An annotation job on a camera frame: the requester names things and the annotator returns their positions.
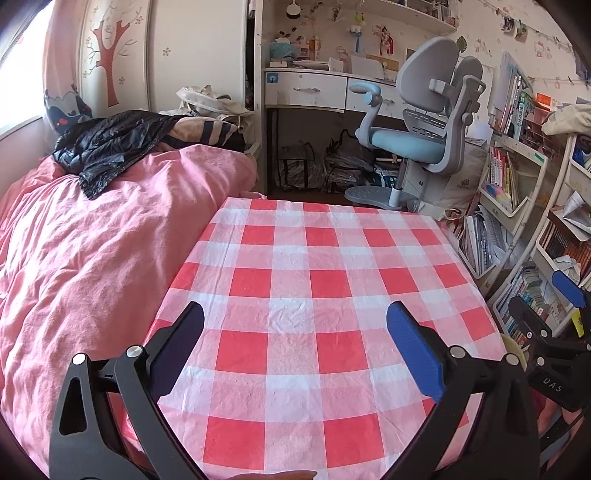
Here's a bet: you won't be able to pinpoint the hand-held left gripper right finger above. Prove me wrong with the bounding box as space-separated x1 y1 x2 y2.
383 300 541 480

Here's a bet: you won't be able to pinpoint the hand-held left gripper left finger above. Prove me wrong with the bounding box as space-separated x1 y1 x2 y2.
48 301 206 480

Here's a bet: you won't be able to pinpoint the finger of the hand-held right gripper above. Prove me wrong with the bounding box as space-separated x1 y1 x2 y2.
551 270 591 311
508 295 560 345

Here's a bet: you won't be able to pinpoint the beige trash bin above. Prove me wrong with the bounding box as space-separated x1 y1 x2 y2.
501 335 528 370

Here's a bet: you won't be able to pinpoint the red white checkered tablecloth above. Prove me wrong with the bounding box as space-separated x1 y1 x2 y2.
111 196 506 480

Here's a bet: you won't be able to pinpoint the pink duvet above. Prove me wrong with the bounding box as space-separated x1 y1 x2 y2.
0 143 266 476

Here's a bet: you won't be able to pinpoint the white cloth bag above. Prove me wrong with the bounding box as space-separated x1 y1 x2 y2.
431 143 488 217

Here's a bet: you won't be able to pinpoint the pink acrylic organizer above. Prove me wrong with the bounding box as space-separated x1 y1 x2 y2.
519 92 557 137

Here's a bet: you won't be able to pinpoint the clear bag with black trim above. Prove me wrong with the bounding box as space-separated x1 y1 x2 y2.
274 141 319 191

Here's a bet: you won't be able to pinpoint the beige navy striped cloth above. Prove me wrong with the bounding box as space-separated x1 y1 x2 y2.
166 115 247 151

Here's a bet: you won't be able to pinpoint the black puffer jacket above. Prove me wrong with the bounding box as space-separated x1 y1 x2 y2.
52 111 188 200

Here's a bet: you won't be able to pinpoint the grey blue desk chair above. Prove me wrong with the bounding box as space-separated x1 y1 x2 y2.
344 37 486 213

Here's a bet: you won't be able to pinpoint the white canvas tote bag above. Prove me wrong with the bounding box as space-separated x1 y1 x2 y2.
177 84 254 123

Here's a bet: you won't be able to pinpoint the hanging photo prints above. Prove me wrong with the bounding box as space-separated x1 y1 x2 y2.
501 16 529 40

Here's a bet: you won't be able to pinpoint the white desk with drawers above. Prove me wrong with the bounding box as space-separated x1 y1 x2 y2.
254 0 462 153

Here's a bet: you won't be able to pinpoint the white wardrobe with tree print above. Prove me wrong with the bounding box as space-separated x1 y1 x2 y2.
76 0 254 114

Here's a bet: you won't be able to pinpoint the bright window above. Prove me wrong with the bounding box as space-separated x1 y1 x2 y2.
0 0 51 134

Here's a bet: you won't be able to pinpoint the pink printed curtain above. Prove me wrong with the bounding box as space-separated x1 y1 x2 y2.
43 0 93 136

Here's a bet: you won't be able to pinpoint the red figure wall decoration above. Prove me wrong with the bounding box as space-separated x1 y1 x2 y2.
376 25 398 57

